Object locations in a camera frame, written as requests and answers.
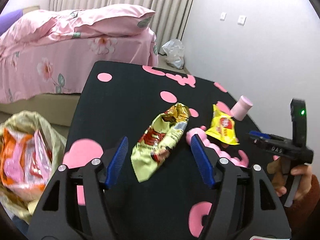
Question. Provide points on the purple pillow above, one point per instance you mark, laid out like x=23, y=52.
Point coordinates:
x=7, y=20

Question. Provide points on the bin with yellow bag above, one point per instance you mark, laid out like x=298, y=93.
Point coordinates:
x=29, y=122

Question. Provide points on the pink transparent wrapper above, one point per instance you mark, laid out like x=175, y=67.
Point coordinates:
x=15, y=164

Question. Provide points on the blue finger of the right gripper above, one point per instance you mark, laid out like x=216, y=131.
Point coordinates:
x=257, y=134

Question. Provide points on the yellow biscuit packet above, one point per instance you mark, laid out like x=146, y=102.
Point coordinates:
x=222, y=127

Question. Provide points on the pink floral duvet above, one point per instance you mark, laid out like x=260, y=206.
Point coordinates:
x=43, y=27

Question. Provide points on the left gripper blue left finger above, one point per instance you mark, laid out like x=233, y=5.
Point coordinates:
x=114, y=166

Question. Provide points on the pink caterpillar toy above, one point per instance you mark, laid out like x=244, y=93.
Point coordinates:
x=200, y=131

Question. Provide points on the white plastic bag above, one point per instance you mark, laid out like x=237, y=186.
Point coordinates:
x=174, y=51

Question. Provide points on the wall switch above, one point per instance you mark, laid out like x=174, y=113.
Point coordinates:
x=223, y=16

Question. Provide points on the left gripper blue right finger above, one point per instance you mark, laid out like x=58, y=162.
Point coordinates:
x=204, y=165

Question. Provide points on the bed with pink sheet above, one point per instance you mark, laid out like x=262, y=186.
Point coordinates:
x=49, y=79

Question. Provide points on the orange snack bag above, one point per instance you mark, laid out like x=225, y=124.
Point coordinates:
x=41, y=163

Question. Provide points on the pink cylinder container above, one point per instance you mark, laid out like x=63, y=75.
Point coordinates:
x=241, y=108

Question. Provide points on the wall socket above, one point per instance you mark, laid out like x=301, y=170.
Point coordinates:
x=241, y=20

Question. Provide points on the gold green snack wrapper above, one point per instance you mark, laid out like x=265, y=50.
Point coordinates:
x=156, y=143

